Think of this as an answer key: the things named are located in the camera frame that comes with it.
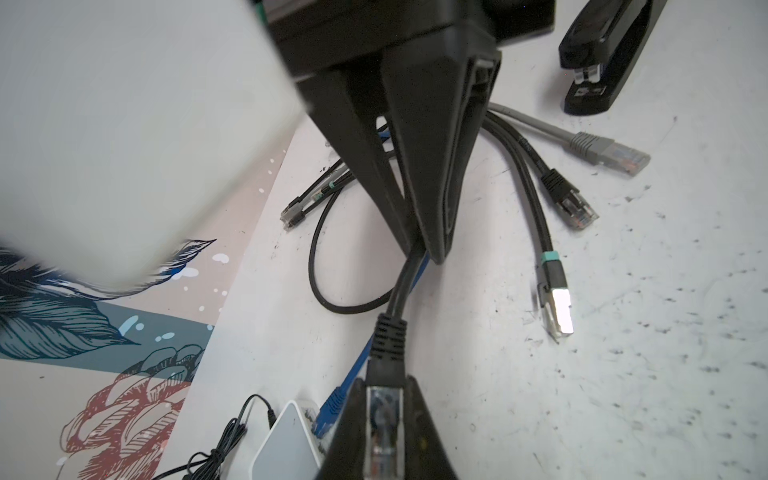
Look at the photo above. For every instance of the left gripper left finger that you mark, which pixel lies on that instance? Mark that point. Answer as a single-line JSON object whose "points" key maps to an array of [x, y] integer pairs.
{"points": [[345, 458]]}

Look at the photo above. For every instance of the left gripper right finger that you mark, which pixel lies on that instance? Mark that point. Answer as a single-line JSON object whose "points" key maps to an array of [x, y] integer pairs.
{"points": [[425, 455]]}

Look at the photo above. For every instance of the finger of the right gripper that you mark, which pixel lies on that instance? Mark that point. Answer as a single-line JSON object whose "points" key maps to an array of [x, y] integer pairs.
{"points": [[438, 87], [345, 104]]}

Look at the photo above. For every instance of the black power adapter with cable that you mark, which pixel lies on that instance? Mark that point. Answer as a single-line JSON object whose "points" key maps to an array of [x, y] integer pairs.
{"points": [[208, 465]]}

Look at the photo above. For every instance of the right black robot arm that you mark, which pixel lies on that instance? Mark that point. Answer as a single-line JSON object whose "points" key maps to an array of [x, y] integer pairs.
{"points": [[125, 124]]}

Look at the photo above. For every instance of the black stapler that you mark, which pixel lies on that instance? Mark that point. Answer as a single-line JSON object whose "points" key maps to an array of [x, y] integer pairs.
{"points": [[601, 48]]}

